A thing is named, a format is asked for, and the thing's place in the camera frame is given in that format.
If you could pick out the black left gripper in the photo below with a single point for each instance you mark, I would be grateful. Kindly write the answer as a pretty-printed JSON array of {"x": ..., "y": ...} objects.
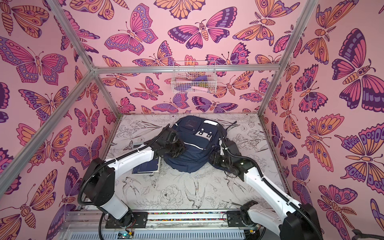
[{"x": 182, "y": 148}]

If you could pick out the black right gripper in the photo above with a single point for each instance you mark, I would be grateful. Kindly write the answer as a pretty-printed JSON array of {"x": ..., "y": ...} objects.
[{"x": 218, "y": 157}]

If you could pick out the navy blue hardcover book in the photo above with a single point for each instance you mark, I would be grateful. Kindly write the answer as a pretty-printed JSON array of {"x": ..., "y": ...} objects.
[{"x": 149, "y": 167}]

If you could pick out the navy blue backpack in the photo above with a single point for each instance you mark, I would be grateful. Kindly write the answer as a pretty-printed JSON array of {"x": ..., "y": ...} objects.
[{"x": 201, "y": 138}]

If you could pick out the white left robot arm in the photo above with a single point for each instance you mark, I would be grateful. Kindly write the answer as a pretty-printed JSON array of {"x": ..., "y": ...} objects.
[{"x": 98, "y": 185}]

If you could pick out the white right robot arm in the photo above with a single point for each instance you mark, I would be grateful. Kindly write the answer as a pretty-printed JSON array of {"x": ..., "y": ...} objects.
[{"x": 289, "y": 219}]

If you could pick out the pink item in basket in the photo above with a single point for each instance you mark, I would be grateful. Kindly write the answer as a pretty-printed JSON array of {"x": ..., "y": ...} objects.
[{"x": 199, "y": 89}]

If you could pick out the purple item in basket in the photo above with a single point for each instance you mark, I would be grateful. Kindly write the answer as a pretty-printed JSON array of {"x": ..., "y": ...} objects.
[{"x": 201, "y": 79}]

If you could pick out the green circuit board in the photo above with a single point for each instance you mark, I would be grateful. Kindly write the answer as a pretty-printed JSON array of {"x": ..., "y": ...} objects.
[{"x": 125, "y": 235}]

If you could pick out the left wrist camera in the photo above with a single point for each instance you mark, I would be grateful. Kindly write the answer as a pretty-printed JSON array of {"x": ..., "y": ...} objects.
[{"x": 168, "y": 135}]

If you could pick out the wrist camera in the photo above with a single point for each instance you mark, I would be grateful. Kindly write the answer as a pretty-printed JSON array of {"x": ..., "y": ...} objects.
[
  {"x": 168, "y": 135},
  {"x": 227, "y": 145}
]

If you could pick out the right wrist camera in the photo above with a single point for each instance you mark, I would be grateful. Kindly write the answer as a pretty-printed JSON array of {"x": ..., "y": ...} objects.
[{"x": 227, "y": 145}]

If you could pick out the white wire wall basket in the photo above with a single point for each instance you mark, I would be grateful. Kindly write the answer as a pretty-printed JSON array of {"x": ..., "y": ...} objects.
[{"x": 194, "y": 77}]

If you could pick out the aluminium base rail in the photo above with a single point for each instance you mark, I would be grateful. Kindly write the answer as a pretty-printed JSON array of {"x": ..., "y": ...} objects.
[{"x": 219, "y": 224}]

